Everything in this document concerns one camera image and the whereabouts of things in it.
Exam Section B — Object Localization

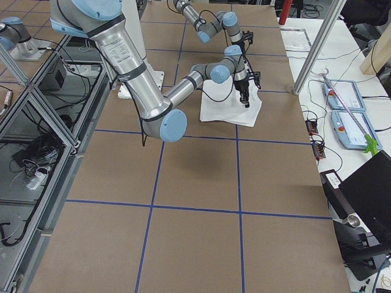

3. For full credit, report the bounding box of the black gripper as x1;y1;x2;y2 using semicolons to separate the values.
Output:
234;78;250;108

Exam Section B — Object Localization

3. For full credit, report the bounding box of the white long-sleeve printed shirt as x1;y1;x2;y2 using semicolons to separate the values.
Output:
200;84;262;127

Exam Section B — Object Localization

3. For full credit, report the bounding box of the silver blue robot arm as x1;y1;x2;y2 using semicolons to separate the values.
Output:
172;1;244;45
50;1;254;142

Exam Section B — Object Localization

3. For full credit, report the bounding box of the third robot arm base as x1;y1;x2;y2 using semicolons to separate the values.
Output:
1;16;51;61

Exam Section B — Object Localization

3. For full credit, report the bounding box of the clear plastic bag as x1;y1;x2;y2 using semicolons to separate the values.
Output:
280;28;312;52

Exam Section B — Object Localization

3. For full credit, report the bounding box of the far blue teach pendant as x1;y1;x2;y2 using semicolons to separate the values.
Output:
323;79;367;112

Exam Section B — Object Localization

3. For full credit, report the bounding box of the blue teach pendant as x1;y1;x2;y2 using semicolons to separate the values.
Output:
331;110;382;151
323;79;367;112

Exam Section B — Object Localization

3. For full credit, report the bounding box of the near blue teach pendant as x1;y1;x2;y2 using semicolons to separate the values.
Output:
331;110;382;151

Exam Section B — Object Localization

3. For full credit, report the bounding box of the black laptop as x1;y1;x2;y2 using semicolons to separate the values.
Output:
339;150;390;243

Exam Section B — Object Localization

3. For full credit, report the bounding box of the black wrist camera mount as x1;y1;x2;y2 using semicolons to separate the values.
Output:
239;31;254;46
247;69;261;90

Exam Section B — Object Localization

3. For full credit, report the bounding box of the aluminium frame post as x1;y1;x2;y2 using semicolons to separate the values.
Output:
292;0;346;95

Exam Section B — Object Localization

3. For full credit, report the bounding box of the green-handled reacher grabber tool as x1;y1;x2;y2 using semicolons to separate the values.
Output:
319;70;379;156

